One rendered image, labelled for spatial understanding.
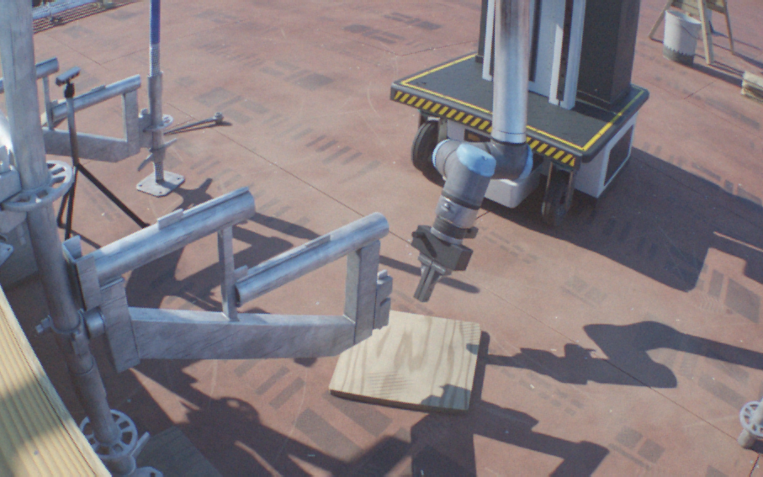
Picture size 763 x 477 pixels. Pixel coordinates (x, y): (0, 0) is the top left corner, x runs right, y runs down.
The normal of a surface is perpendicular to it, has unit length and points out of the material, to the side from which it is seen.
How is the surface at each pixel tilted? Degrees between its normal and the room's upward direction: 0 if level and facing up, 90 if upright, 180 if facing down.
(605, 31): 90
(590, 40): 90
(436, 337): 0
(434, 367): 0
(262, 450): 0
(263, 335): 90
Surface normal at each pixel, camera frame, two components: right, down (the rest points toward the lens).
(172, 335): 0.70, 0.43
